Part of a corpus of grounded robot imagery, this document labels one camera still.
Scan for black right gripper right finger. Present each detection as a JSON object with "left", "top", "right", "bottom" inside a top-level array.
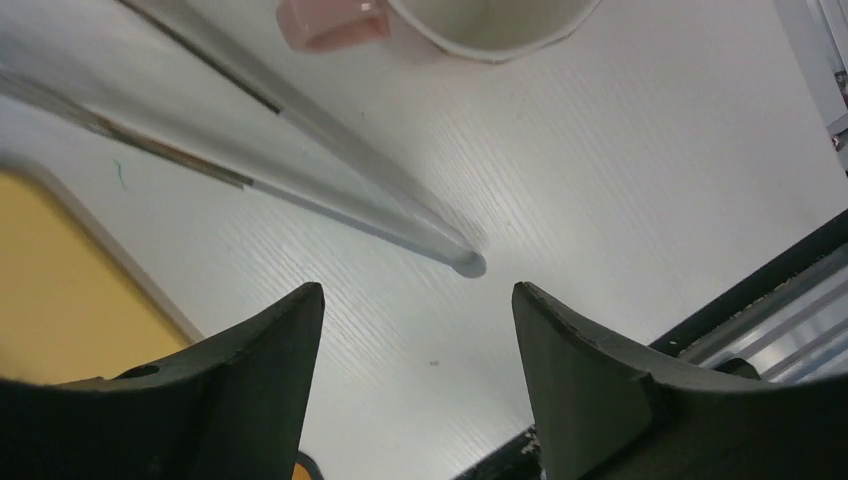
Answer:
[{"left": 511, "top": 282, "right": 847, "bottom": 479}]

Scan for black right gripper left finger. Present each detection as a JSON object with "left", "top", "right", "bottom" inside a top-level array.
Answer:
[{"left": 1, "top": 282, "right": 325, "bottom": 479}]

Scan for yellow black round coaster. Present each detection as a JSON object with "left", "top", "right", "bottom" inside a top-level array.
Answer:
[{"left": 292, "top": 451, "right": 324, "bottom": 480}]

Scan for yellow serving tray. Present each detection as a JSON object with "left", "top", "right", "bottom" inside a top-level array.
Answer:
[{"left": 1, "top": 170, "right": 191, "bottom": 384}]

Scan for metal serving tongs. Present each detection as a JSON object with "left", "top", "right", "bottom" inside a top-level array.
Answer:
[{"left": 1, "top": 1, "right": 486, "bottom": 278}]

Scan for pink mug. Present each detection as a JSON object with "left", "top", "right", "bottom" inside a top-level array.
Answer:
[{"left": 276, "top": 0, "right": 600, "bottom": 64}]

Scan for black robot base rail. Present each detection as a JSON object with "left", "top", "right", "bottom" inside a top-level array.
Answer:
[{"left": 450, "top": 208, "right": 848, "bottom": 480}]

